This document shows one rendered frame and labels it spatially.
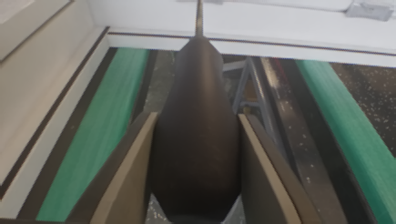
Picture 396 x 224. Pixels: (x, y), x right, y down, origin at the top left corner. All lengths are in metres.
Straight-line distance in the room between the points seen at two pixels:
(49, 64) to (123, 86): 0.06
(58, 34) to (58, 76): 0.04
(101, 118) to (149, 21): 0.13
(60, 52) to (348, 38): 0.31
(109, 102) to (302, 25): 0.22
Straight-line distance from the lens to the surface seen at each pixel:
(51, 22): 0.21
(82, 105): 0.21
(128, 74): 0.21
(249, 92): 1.08
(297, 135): 0.57
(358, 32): 0.31
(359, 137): 0.21
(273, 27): 0.26
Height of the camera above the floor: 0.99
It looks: 49 degrees down
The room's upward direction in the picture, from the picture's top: 6 degrees clockwise
